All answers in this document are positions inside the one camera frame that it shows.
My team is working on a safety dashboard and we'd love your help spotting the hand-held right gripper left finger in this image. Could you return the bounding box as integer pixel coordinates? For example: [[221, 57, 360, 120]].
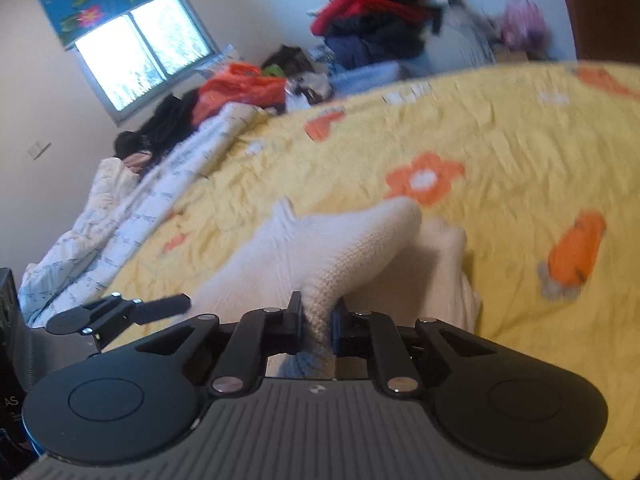
[[132, 291, 306, 397]]

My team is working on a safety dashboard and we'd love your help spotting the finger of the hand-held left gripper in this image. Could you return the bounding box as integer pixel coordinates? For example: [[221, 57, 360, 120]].
[[81, 292, 192, 345]]

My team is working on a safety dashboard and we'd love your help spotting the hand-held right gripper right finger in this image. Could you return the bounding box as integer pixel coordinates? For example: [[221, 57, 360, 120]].
[[330, 299, 501, 396]]

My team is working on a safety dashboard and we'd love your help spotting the white knit sweater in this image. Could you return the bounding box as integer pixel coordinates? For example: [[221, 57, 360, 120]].
[[187, 196, 482, 380]]

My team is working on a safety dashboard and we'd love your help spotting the black clothes heap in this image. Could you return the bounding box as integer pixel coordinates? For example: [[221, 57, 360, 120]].
[[114, 90, 202, 165]]

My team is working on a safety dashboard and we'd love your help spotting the white script-printed quilt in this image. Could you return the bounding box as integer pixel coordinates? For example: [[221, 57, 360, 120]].
[[17, 102, 273, 326]]

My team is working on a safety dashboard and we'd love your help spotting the cream quilted blanket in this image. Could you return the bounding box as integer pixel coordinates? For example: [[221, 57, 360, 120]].
[[89, 157, 152, 223]]

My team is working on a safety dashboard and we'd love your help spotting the orange plastic bag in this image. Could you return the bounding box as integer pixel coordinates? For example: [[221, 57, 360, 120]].
[[191, 62, 288, 127]]

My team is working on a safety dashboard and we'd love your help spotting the yellow printed bed sheet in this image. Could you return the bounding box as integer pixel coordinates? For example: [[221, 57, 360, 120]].
[[102, 60, 640, 480]]

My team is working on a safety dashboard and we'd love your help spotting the light blue knit cloth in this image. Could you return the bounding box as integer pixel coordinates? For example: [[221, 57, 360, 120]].
[[329, 61, 417, 95]]

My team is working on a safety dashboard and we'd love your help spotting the window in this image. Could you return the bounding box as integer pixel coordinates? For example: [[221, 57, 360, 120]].
[[73, 0, 222, 122]]

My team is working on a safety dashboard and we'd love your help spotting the navy garment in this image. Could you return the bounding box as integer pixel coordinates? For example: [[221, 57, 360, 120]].
[[322, 14, 432, 69]]

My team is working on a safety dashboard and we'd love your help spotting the red garment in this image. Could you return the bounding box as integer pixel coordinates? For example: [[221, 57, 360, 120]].
[[310, 0, 432, 37]]

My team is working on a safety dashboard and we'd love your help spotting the purple plastic bag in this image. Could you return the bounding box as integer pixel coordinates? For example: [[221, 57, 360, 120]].
[[500, 0, 551, 52]]

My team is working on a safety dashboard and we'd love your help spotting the brown wooden door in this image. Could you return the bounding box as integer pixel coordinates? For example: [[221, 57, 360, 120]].
[[552, 0, 640, 64]]

